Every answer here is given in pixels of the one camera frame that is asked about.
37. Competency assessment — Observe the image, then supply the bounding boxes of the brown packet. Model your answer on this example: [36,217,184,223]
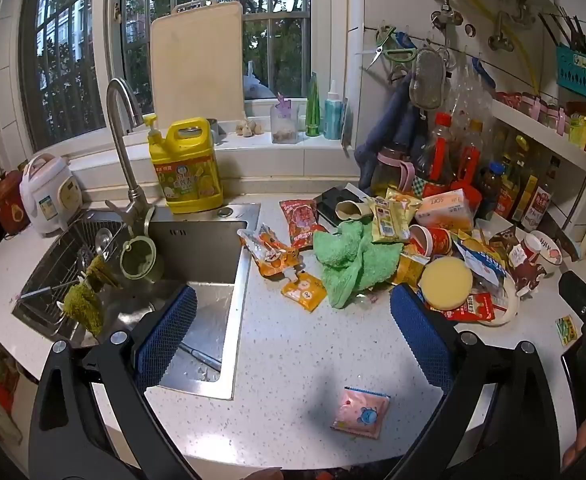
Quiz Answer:
[490,225,546,296]

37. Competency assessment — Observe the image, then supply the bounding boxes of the white plate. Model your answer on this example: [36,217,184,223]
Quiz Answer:
[473,275,519,328]

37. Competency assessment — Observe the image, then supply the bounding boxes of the beige paper cup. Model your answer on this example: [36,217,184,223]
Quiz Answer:
[334,199,369,221]

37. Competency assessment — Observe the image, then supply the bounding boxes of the green strainer cup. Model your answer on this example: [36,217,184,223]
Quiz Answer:
[119,205,165,283]

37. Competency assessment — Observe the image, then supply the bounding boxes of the row of sauce bottles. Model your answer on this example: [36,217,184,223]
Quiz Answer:
[493,130,564,233]

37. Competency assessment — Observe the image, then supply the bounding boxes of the yellow gas hose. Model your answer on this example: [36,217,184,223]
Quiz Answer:
[463,0,541,96]

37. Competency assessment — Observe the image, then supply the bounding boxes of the grey mesh scrubber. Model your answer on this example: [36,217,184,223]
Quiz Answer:
[409,47,444,111]

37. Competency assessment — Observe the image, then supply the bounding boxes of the wire dish rack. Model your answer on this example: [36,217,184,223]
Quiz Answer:
[15,220,128,331]

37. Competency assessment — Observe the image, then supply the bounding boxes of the blue hanging cloth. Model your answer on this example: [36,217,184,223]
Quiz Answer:
[354,72,424,196]

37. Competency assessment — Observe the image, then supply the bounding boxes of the garlic bulbs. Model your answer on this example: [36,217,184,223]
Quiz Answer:
[235,117,264,137]

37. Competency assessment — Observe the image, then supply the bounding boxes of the red paper cup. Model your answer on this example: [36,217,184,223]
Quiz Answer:
[409,225,454,258]

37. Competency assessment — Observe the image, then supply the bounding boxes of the yellow snack packet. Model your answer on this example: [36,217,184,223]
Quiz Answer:
[395,252,431,288]
[365,195,414,243]

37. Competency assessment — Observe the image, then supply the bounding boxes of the barred window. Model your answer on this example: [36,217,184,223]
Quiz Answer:
[20,0,364,153]

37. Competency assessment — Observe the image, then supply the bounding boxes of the steel sink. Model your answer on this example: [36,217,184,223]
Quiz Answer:
[12,202,261,401]

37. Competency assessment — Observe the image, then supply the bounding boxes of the blue spray bottle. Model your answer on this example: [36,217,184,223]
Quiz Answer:
[323,79,344,140]

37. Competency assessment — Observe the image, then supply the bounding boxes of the kitchen scissors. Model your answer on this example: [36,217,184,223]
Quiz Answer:
[364,25,399,71]

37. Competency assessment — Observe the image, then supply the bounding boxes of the white cutting board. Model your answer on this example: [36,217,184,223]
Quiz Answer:
[150,0,246,133]

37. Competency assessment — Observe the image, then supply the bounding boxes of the blue cap jar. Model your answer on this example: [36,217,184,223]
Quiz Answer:
[476,161,506,221]

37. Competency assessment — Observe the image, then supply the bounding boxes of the red container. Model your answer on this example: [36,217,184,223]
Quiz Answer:
[0,170,31,236]

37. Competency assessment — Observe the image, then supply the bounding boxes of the small green sachet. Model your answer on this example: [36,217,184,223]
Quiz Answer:
[554,314,579,347]

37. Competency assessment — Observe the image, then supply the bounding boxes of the green scrub pad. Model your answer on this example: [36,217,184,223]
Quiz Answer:
[63,282,104,337]
[85,255,124,291]

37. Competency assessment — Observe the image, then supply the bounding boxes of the glass jar with pink handle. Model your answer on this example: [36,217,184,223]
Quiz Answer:
[370,145,419,198]

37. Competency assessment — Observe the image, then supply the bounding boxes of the green towel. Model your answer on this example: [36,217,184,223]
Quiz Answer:
[313,221,405,309]

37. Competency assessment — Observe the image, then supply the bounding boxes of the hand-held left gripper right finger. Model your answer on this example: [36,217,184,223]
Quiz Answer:
[389,282,560,480]

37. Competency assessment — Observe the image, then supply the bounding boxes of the oil bottle with red handle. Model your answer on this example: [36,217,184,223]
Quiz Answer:
[453,120,484,201]
[415,112,456,196]

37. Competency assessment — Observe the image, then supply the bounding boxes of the pink sachet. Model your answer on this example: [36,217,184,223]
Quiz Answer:
[331,386,391,440]

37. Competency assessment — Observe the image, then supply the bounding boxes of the steel faucet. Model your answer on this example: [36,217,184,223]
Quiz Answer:
[104,77,156,226]

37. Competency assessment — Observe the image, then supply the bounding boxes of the black box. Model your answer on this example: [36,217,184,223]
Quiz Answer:
[315,186,374,228]

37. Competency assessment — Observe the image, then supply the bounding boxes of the yellow detergent bottle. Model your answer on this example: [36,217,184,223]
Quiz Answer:
[143,114,224,215]

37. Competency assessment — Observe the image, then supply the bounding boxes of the red flat packet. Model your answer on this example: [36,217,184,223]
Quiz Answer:
[443,292,496,322]

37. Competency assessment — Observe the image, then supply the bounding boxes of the green bottle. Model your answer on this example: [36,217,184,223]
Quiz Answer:
[305,72,321,137]

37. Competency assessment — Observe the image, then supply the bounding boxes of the round yellow sponge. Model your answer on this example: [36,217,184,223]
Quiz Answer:
[419,257,474,311]

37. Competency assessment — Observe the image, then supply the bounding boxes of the white rice cooker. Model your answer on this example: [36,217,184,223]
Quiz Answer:
[19,154,82,237]

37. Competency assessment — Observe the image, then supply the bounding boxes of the knife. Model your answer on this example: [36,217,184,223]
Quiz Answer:
[178,342,223,373]

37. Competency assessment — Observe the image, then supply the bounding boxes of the red snack packet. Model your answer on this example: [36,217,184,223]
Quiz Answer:
[279,199,326,250]

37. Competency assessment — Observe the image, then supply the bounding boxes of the torn orange packet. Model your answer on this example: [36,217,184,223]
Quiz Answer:
[237,224,305,278]

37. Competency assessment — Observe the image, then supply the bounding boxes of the white wall shelf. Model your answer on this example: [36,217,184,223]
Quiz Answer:
[490,97,586,176]

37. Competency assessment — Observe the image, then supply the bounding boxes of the small orange sachet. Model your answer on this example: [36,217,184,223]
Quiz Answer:
[281,271,328,313]

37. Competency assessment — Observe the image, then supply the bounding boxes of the blue and white packet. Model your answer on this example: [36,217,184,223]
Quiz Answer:
[460,245,514,288]

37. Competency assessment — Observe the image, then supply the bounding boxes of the white printed bowl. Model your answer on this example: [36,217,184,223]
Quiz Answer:
[520,230,564,276]

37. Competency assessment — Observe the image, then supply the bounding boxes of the clear plastic bottle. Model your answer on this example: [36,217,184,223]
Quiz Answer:
[446,67,494,126]

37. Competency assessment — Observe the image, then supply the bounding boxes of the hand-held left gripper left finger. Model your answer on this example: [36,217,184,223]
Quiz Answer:
[29,284,199,480]

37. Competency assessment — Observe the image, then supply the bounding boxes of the orange triangular snack packet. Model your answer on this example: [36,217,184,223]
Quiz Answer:
[385,187,423,211]

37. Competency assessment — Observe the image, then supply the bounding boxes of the teal utensil holder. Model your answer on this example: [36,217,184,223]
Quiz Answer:
[556,44,586,103]

